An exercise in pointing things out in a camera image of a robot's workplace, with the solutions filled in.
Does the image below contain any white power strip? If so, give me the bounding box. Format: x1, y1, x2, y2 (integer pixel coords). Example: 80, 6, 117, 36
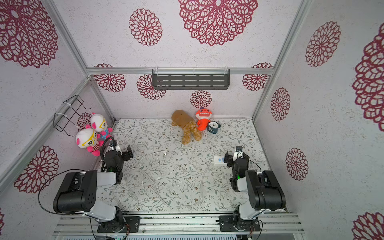
213, 156, 227, 166

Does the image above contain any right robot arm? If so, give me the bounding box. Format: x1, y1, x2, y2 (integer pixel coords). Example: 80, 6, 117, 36
218, 150, 286, 233

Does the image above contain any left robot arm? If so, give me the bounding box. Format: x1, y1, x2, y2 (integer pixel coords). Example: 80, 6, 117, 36
53, 146, 134, 233

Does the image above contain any lower pink white plush doll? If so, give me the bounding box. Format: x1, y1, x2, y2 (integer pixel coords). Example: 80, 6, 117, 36
75, 125, 101, 157

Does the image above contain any pink white plush doll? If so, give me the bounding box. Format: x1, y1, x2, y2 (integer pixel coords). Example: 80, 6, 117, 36
75, 125, 101, 157
90, 113, 113, 141

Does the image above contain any teal alarm clock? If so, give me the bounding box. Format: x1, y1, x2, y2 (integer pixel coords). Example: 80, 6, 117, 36
207, 121, 221, 134

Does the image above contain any upper pink white plush doll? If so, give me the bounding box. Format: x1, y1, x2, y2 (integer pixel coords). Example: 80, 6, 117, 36
90, 113, 113, 141

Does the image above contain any red shark plush toy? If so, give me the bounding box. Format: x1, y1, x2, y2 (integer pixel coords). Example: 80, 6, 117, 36
196, 109, 213, 132

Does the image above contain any brown plush toy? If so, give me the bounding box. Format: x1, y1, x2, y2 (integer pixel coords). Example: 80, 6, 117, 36
171, 110, 203, 145

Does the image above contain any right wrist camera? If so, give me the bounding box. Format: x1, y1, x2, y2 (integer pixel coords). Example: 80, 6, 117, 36
233, 146, 243, 161

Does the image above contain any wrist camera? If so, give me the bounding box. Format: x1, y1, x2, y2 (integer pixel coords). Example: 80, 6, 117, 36
107, 140, 123, 154
233, 146, 243, 161

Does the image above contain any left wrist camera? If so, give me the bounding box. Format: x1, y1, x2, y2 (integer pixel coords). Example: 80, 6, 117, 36
107, 140, 123, 154

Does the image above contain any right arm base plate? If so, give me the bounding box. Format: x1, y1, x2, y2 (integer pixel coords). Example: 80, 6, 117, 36
216, 215, 261, 232

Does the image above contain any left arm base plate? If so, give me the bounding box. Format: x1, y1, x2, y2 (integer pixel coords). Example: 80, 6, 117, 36
97, 216, 141, 234

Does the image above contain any black wire basket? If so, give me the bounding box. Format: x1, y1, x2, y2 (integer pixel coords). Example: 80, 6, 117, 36
52, 95, 92, 137

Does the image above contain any grey wall shelf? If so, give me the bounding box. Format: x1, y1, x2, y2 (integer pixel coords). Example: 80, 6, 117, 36
152, 69, 230, 90

